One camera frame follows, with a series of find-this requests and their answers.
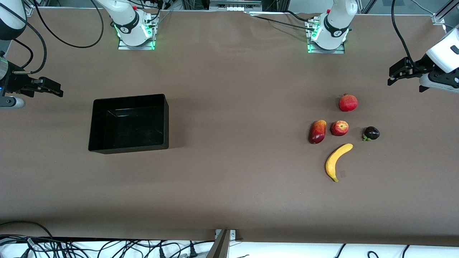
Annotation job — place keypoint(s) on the red mango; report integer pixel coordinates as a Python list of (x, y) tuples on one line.
[(317, 132)]

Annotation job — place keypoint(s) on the dark purple mangosteen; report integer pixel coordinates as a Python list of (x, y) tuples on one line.
[(372, 133)]

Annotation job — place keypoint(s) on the black plastic box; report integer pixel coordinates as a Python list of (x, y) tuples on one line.
[(129, 123)]

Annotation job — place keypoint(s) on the grey power strip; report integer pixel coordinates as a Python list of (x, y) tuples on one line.
[(235, 8)]

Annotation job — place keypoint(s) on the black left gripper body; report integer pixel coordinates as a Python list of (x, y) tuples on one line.
[(421, 67)]

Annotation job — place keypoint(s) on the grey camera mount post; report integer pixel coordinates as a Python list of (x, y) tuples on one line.
[(219, 247)]

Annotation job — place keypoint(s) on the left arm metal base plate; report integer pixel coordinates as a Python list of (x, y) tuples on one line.
[(337, 51)]

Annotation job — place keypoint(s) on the yellow banana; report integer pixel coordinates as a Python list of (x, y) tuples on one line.
[(335, 161)]

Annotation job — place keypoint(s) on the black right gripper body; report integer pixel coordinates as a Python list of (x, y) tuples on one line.
[(15, 82)]

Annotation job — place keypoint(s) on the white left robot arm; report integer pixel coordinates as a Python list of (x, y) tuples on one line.
[(333, 25)]

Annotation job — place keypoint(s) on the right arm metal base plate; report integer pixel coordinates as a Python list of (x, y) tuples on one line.
[(125, 47)]

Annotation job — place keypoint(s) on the red yellow apple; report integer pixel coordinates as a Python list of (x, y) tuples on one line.
[(339, 128)]

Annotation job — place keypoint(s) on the red pomegranate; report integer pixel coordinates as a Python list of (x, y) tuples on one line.
[(348, 103)]

